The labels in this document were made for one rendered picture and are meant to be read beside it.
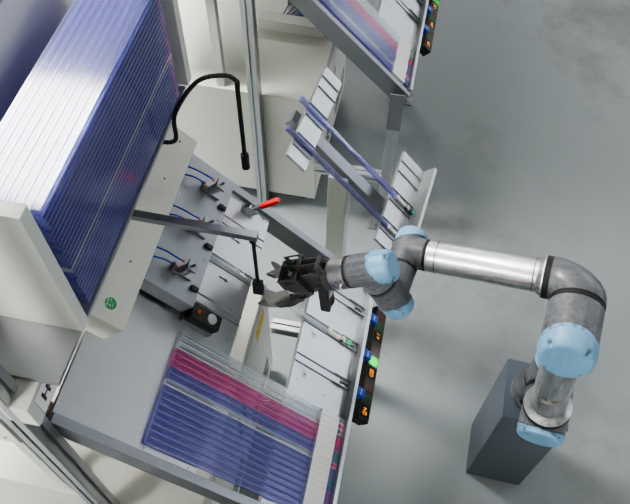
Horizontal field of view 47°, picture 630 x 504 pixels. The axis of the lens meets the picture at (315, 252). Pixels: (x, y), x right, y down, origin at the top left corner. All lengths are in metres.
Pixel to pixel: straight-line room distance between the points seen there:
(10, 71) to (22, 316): 0.41
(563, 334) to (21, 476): 1.36
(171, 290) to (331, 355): 0.52
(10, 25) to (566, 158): 2.62
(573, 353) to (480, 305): 1.40
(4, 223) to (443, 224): 2.29
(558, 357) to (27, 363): 1.00
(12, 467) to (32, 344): 0.83
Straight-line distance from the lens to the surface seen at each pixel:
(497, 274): 1.63
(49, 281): 1.13
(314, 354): 1.82
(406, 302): 1.63
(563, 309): 1.55
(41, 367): 1.25
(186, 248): 1.58
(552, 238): 3.15
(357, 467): 2.57
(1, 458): 2.08
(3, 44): 1.32
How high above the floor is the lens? 2.46
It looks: 57 degrees down
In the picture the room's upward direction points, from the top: 1 degrees clockwise
